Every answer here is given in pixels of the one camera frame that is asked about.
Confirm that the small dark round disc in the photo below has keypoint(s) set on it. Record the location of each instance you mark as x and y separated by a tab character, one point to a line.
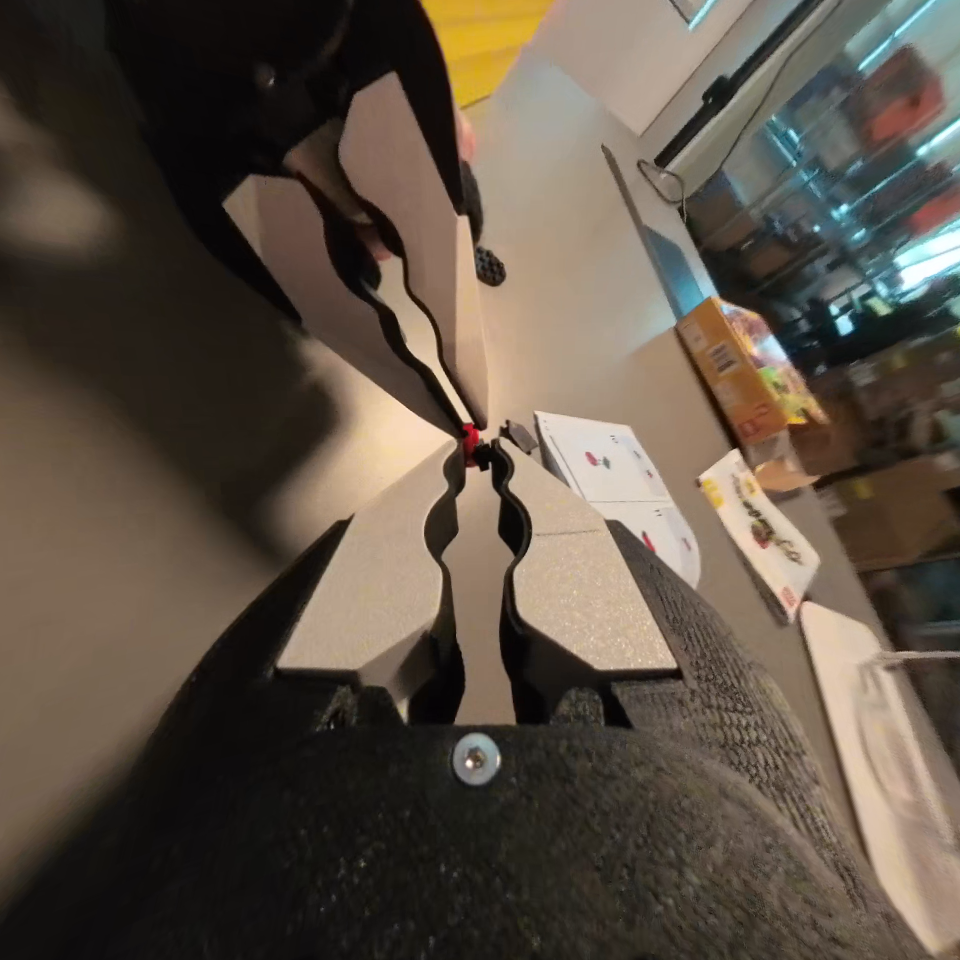
489	264

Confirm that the metal shelf with red crates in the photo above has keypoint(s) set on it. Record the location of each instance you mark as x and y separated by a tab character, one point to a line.
900	97

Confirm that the dark flat stand base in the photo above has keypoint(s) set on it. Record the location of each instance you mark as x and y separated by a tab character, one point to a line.
667	240

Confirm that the small black lego piece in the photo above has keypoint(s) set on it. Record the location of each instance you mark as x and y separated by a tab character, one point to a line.
517	435
486	454

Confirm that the wooden book stand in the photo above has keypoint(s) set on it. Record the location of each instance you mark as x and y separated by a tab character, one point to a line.
885	750

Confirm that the black stand pole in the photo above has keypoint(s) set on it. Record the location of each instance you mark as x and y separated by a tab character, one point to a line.
742	82

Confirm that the person's left hand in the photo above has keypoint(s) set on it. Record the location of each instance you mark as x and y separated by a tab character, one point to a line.
377	240

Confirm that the yellow plastic bin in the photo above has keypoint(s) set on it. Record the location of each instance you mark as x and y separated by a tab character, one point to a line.
480	45

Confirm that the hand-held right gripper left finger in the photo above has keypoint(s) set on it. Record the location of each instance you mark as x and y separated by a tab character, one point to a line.
360	600

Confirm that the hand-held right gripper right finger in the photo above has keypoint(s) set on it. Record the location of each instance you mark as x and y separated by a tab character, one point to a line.
592	600

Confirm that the small white lego leaflet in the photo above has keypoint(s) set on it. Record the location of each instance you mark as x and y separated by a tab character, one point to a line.
757	525

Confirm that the colourful lego box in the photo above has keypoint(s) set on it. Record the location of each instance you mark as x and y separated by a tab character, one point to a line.
742	375

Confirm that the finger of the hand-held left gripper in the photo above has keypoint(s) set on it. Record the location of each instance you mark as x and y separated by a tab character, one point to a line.
435	247
315	285

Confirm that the red long lego piece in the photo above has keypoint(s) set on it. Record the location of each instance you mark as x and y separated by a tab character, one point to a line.
469	436

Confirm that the large cardboard box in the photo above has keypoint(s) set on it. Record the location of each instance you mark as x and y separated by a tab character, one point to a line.
892	510

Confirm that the lego instruction booklet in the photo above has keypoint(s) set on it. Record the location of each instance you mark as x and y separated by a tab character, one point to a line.
615	480

